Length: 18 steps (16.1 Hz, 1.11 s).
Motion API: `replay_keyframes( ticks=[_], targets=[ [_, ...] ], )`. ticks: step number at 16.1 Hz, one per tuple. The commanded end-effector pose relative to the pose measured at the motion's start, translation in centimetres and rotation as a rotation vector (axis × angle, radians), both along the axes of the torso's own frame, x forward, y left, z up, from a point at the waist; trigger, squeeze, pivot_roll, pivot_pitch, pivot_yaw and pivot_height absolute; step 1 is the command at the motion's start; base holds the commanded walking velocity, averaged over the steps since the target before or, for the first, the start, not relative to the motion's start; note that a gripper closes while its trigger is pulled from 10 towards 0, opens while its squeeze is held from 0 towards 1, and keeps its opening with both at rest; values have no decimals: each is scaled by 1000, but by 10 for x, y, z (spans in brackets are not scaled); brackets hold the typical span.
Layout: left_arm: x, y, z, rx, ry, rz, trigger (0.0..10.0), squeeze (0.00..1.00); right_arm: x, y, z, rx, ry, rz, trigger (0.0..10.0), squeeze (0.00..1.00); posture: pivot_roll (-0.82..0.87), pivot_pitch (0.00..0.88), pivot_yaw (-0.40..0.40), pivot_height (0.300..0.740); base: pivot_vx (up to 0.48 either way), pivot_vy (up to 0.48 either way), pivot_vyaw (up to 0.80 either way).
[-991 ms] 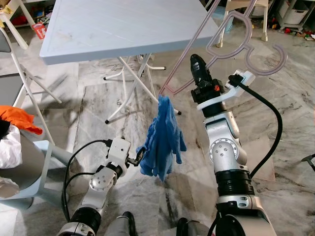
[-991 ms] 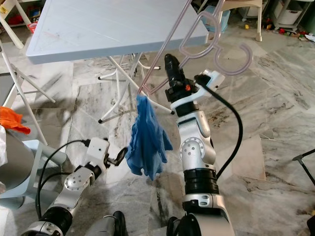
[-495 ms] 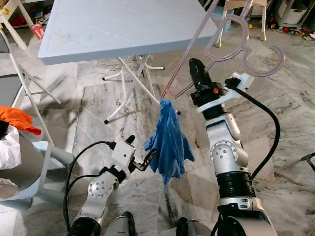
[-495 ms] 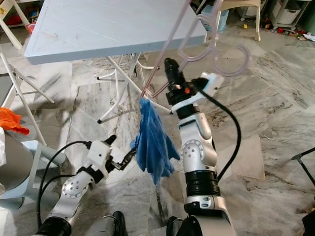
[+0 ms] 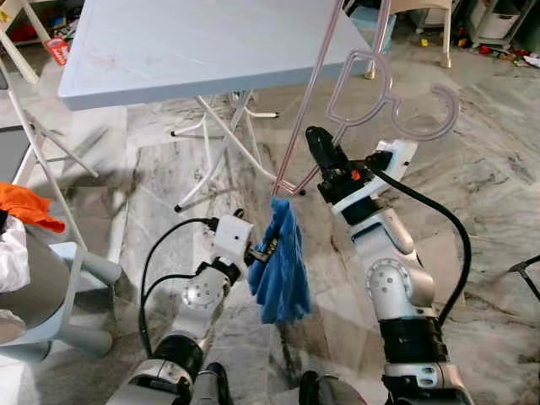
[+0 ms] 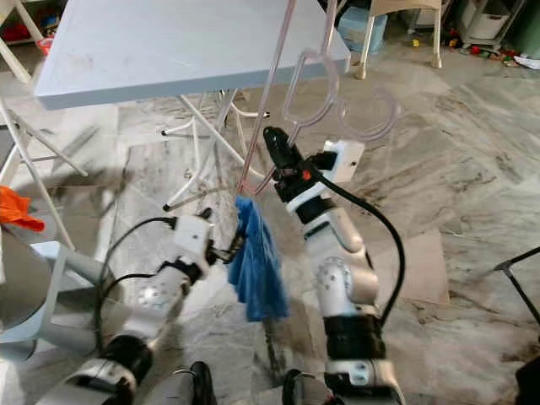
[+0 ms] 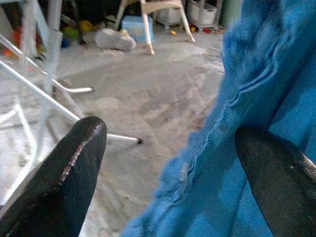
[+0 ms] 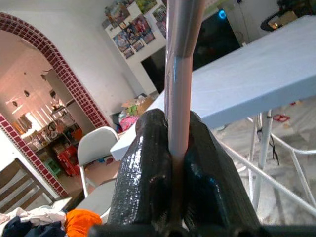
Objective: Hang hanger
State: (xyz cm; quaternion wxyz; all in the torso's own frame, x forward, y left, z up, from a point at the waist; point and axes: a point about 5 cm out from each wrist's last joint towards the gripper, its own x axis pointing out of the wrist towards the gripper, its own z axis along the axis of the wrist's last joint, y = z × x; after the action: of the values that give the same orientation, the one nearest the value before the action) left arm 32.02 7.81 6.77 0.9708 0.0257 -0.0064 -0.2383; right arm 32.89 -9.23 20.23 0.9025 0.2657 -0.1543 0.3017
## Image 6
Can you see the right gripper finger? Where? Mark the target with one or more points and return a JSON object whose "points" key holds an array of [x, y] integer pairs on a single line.
{"points": [[280, 152]]}

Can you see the blue shirt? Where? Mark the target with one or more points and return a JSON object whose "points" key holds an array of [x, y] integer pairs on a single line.
{"points": [[261, 270]]}

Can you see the pink plastic hanger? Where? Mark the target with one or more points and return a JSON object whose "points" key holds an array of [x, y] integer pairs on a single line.
{"points": [[269, 84]]}

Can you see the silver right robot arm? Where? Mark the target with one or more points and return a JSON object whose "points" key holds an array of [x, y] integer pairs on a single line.
{"points": [[342, 287]]}

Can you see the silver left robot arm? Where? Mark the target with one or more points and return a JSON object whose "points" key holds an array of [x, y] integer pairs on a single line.
{"points": [[156, 295]]}

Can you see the robot left leg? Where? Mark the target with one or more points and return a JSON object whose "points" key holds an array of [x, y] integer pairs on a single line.
{"points": [[190, 384]]}

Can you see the robot leg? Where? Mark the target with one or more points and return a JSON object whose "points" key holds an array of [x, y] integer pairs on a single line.
{"points": [[190, 384], [308, 390]]}

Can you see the light blue plastic container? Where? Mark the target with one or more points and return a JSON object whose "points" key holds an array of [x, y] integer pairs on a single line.
{"points": [[361, 29]]}

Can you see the light blue folding table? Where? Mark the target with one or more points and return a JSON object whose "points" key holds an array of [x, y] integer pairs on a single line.
{"points": [[177, 42]]}

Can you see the robot right leg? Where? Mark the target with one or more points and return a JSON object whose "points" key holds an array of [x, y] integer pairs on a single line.
{"points": [[308, 390]]}

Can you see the beige white high chair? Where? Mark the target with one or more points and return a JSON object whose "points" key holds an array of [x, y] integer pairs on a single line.
{"points": [[405, 7]]}

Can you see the orange garment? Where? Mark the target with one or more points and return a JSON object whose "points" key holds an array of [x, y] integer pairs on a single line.
{"points": [[17, 209]]}

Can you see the grey plastic drawer unit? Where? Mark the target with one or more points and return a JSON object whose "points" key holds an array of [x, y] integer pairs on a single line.
{"points": [[481, 21]]}

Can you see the white paper sheet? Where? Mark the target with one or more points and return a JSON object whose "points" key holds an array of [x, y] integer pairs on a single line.
{"points": [[527, 62]]}

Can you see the red printed card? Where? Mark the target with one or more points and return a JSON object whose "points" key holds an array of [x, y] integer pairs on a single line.
{"points": [[44, 45]]}

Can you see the green plastic bin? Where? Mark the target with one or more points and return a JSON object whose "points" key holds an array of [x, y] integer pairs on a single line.
{"points": [[525, 25]]}

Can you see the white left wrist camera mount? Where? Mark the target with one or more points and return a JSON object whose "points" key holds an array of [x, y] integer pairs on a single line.
{"points": [[194, 238]]}

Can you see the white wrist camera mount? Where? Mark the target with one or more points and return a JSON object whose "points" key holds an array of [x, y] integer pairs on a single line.
{"points": [[194, 238], [344, 160]]}

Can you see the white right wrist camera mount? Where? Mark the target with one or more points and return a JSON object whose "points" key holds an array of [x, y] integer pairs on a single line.
{"points": [[344, 160]]}

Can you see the beige chair frame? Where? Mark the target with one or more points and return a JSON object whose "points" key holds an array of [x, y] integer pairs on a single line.
{"points": [[24, 61]]}

